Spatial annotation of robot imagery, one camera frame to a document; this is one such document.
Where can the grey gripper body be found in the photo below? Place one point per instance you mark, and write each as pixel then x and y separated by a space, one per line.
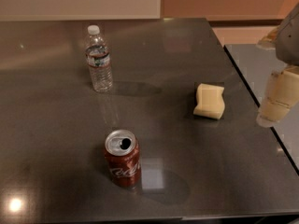
pixel 289 42

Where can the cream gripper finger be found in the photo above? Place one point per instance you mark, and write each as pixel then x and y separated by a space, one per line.
pixel 269 41
pixel 281 94

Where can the yellow sponge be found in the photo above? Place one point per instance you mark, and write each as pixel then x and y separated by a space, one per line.
pixel 210 103

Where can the grey side table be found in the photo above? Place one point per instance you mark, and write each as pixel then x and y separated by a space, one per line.
pixel 255 66

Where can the red cola can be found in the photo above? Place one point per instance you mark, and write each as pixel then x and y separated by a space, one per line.
pixel 122 152

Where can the clear plastic water bottle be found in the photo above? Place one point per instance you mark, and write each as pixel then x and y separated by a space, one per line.
pixel 98 59

